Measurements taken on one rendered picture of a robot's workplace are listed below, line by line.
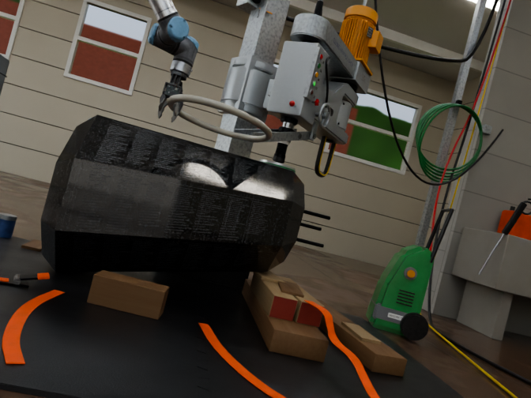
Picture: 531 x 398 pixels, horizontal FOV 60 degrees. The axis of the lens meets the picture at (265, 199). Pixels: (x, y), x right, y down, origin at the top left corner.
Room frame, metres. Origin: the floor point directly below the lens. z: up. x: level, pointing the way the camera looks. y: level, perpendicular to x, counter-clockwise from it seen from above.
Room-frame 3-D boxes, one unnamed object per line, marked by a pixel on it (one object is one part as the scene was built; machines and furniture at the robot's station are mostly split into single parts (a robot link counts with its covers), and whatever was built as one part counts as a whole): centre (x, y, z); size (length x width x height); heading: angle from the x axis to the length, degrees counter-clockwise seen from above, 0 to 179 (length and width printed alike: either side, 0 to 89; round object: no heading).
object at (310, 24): (2.93, -0.18, 1.60); 0.96 x 0.25 x 0.17; 152
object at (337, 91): (2.96, -0.21, 1.28); 0.74 x 0.23 x 0.49; 152
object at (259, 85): (3.25, 0.12, 1.34); 0.74 x 0.34 x 0.25; 84
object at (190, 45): (2.03, 0.51, 1.16); 0.10 x 0.09 x 0.12; 124
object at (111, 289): (1.93, 0.45, 0.07); 0.30 x 0.12 x 0.12; 93
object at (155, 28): (1.96, 0.60, 1.17); 0.12 x 0.12 x 0.09; 34
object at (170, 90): (2.02, 0.51, 0.99); 0.09 x 0.08 x 0.12; 2
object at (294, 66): (2.69, -0.05, 1.30); 0.36 x 0.22 x 0.45; 152
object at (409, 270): (3.04, -1.04, 0.43); 0.35 x 0.35 x 0.87; 84
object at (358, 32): (3.20, -0.34, 1.88); 0.31 x 0.28 x 0.40; 62
